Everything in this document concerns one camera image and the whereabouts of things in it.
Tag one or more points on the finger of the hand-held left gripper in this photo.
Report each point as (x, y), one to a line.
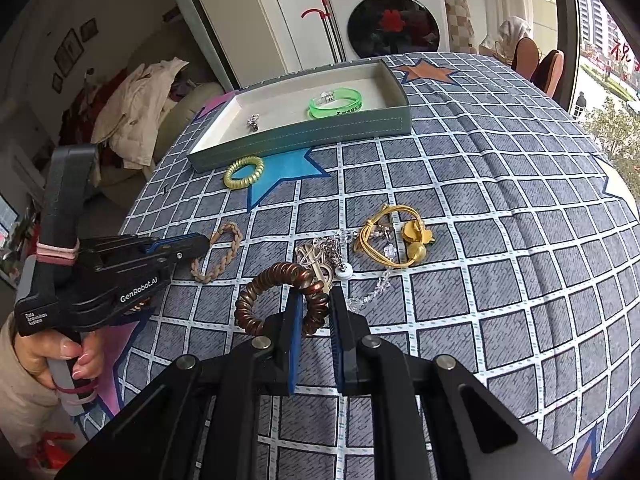
(165, 243)
(150, 262)

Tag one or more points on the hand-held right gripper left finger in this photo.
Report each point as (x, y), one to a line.
(296, 340)

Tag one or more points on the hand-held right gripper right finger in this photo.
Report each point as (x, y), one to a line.
(338, 340)

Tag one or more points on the grey-green jewelry tray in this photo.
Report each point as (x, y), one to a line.
(300, 132)

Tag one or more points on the person's left hand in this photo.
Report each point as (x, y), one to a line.
(35, 355)

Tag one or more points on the beige coat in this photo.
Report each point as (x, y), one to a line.
(135, 110)

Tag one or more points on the cream sofa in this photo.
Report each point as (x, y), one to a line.
(185, 110)

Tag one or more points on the small silver charm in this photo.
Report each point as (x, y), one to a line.
(254, 122)

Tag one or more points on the red plastic bag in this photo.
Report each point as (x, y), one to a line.
(60, 452)

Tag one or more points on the white tall cabinet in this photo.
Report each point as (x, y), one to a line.
(260, 10)

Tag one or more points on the white front-load washing machine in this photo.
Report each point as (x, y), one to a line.
(340, 10)

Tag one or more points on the brown chair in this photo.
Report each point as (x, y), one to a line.
(550, 72)
(526, 57)

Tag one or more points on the checkered hanging towel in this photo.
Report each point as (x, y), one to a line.
(459, 15)

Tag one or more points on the white bag with cloth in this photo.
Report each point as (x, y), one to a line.
(512, 30)

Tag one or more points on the large dark picture frame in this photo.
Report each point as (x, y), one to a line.
(69, 52)

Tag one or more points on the medium dark picture frame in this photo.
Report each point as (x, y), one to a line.
(88, 29)

